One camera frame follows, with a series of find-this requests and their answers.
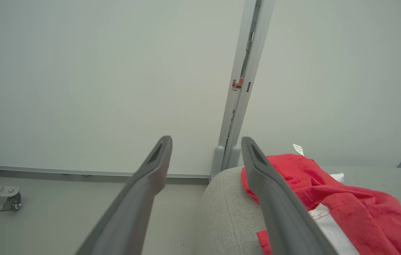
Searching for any grey partition base rail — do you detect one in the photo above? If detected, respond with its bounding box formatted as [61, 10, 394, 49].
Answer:
[0, 164, 211, 179]

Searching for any black caster wheel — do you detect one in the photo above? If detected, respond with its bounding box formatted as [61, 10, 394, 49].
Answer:
[0, 192, 22, 213]

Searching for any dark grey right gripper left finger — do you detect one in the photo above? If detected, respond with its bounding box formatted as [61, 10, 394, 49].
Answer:
[75, 135, 173, 255]

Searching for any red garment with white trim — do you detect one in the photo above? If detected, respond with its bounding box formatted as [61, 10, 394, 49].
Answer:
[241, 143, 401, 255]

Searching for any grey double partition post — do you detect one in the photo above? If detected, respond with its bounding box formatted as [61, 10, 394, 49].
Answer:
[210, 0, 276, 182]

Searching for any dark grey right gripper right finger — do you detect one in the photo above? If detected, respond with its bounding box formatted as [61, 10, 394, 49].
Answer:
[241, 136, 339, 255]

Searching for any grey fabric sofa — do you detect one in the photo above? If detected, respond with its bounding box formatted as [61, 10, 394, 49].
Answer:
[194, 165, 401, 255]

